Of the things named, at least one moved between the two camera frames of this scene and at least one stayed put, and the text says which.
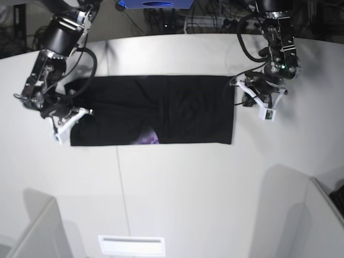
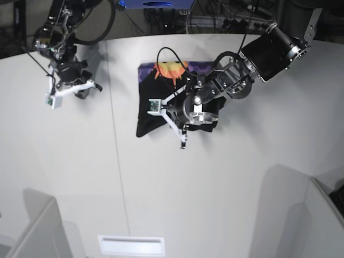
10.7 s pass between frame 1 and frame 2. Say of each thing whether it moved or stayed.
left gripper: moved
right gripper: moved
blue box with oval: stayed
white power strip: stayed
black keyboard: stayed
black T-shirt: moved
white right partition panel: stayed
